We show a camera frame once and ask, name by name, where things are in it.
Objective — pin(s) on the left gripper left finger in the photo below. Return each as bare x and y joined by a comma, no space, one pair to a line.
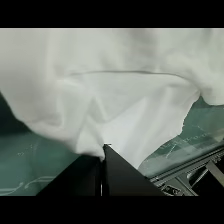
78,178

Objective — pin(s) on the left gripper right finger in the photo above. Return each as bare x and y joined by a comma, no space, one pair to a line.
123,176

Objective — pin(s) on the white T-shirt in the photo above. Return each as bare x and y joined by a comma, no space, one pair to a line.
110,83

